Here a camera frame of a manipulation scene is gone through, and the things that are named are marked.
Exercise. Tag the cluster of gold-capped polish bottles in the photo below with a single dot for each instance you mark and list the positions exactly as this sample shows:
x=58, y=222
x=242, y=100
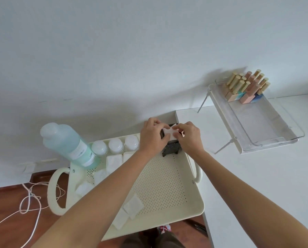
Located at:
x=247, y=87

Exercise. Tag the person's pink shoe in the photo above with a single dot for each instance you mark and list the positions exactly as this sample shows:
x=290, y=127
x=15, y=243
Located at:
x=164, y=229

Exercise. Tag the dark speckled pad holder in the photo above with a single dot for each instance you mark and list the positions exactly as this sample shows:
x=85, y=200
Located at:
x=170, y=147

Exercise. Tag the cream perforated cart tray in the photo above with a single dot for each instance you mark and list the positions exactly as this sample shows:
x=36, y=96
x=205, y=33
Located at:
x=164, y=188

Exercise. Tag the person's right hand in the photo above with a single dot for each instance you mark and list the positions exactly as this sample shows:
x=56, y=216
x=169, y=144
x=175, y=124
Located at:
x=192, y=140

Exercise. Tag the scattered white cotton pads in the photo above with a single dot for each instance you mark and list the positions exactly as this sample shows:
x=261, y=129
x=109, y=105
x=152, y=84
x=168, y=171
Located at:
x=114, y=164

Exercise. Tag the white square cotton pad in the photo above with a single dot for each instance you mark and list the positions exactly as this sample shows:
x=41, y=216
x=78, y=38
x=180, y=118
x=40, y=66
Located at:
x=171, y=134

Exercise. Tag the person's dark trousers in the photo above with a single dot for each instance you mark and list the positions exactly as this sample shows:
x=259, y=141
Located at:
x=154, y=241

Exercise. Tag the person's right forearm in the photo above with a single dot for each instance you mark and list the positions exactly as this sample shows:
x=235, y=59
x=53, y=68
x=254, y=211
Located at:
x=247, y=201

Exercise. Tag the large bottle of blue liquid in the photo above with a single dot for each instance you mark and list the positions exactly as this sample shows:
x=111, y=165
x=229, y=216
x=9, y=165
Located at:
x=66, y=143

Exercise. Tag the clear acrylic tray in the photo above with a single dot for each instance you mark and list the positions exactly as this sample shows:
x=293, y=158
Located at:
x=262, y=118

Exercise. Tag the person's left hand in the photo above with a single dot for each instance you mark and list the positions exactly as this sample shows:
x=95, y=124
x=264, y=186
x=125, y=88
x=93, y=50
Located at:
x=150, y=138

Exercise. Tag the small white-lidded jar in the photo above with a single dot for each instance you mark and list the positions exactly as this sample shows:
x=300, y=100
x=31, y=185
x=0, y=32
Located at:
x=99, y=147
x=116, y=145
x=131, y=142

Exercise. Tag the person's left thumb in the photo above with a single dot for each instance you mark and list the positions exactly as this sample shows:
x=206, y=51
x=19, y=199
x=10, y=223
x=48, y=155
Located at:
x=165, y=128

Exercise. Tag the person's left forearm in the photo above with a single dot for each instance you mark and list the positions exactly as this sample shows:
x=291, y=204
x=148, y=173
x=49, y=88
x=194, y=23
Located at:
x=102, y=201

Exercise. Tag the white metal shelf rack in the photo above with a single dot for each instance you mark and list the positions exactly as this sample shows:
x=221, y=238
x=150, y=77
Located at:
x=227, y=118

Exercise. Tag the person's right thumb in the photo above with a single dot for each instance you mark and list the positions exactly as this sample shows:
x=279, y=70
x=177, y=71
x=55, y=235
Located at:
x=178, y=131

